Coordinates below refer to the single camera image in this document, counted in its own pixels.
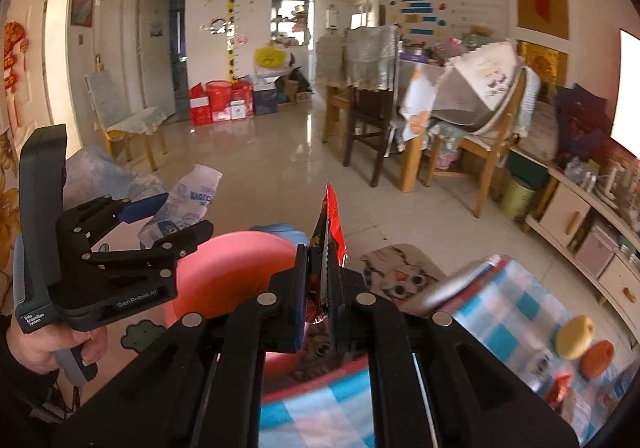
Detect gold framed picture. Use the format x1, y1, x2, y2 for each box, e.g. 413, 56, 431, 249
516, 39, 570, 89

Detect cat print cushion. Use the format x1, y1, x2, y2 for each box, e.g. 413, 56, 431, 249
360, 243, 443, 304

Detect white printed cloth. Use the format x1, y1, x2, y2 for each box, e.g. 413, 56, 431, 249
445, 39, 526, 111

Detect wooden chair with lace cushion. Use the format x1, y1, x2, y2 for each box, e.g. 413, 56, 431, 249
84, 68, 168, 174

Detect light blue quilted cover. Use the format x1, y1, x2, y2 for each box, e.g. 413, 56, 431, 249
515, 65, 543, 139

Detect yellow bag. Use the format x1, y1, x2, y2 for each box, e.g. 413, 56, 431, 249
255, 42, 287, 70

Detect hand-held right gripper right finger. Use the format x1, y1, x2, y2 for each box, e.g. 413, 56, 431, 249
325, 255, 603, 448

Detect large grey metal basin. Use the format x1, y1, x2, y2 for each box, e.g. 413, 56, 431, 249
432, 73, 501, 134

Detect kitchen shelf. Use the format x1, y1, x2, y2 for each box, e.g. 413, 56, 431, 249
272, 0, 313, 46

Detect red snack wrapper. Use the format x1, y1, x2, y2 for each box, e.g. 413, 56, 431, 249
306, 180, 348, 329

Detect blue-grey cloth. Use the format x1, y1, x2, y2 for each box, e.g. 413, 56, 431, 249
249, 222, 308, 241

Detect white cloth with orange print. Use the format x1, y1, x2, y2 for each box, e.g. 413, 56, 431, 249
399, 65, 441, 144

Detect red orange apple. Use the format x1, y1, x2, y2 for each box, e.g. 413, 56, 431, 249
580, 340, 615, 379

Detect dark wooden chair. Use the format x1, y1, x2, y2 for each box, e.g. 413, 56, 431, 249
342, 28, 406, 189

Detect light blue lace cloth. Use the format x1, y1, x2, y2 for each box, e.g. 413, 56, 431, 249
62, 144, 168, 219

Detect red gift bag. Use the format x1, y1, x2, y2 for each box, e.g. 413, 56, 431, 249
189, 83, 213, 126

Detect person's left hand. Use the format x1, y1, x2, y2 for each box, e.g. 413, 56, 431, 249
6, 324, 109, 375

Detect dark green tub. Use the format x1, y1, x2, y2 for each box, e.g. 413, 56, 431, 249
506, 148, 551, 189

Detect light wooden chair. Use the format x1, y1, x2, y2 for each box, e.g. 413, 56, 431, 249
425, 68, 531, 219
315, 30, 353, 144

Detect white water heater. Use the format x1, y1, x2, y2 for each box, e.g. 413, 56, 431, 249
324, 5, 343, 36

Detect white door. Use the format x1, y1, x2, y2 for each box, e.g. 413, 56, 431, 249
137, 0, 178, 116

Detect red door ornament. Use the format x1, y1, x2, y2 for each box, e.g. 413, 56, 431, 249
4, 22, 30, 129

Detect blue white checkered tablecloth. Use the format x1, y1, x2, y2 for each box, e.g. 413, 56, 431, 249
260, 255, 631, 448

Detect white plastic wrapper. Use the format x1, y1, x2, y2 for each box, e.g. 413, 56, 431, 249
137, 164, 224, 251

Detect cream cabinet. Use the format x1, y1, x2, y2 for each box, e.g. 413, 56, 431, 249
522, 163, 640, 334

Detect dark flower bouquet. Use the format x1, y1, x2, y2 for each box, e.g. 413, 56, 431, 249
554, 83, 613, 164

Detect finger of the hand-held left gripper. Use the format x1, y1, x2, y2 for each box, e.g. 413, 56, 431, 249
80, 219, 216, 280
56, 192, 171, 250

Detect light green bin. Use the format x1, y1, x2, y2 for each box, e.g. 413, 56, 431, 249
500, 175, 536, 221

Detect cluster of small bottles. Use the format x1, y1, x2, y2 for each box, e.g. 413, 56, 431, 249
562, 155, 601, 191

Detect pink plastic basin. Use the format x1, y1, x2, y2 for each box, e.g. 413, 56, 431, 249
162, 230, 331, 381

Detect white printed sack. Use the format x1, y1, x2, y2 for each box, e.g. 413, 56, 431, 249
520, 100, 561, 164

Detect yellow apple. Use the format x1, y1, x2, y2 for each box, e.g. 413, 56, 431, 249
555, 315, 596, 361

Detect dark blue box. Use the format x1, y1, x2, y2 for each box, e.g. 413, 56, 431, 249
253, 88, 278, 116

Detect giraffe wall sticker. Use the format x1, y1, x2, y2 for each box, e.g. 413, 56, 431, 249
220, 0, 251, 84

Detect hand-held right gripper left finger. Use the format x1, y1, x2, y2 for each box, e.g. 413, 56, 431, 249
55, 243, 311, 448

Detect quilted lace chair cover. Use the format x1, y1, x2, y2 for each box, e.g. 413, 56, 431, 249
345, 25, 401, 94
315, 33, 348, 89

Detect red glossy wrapper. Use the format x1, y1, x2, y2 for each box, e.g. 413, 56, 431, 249
545, 372, 573, 406

